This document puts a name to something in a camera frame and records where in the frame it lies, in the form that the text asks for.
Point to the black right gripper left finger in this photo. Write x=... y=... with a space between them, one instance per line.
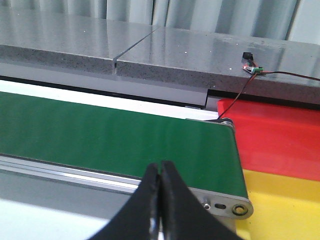
x=139 y=218

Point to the yellow plastic tray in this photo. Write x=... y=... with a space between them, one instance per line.
x=285 y=208

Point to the grey stone slab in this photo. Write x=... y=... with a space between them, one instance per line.
x=66 y=41
x=213 y=61

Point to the green conveyor belt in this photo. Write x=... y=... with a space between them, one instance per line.
x=119 y=141

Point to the grey stone slab left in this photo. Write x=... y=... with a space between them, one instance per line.
x=66 y=41

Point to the red plastic tray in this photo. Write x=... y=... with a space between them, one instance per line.
x=276 y=139

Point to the grey pleated curtain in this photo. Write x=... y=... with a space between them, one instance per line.
x=291 y=20

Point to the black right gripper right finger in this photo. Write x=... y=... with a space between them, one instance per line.
x=183 y=216

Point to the aluminium conveyor frame rail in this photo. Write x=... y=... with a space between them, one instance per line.
x=217 y=203

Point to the grey stone slab right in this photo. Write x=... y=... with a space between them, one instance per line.
x=213 y=61

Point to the small black sensor module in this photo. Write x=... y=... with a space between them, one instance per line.
x=247 y=57

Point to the green circuit board with LED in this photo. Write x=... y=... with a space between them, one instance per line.
x=253 y=69

